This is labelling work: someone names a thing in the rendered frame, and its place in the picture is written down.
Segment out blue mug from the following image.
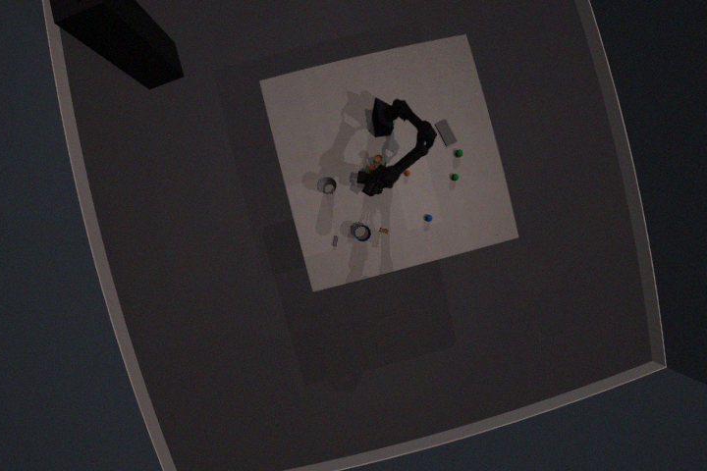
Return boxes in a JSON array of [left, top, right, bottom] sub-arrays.
[[354, 225, 371, 241]]

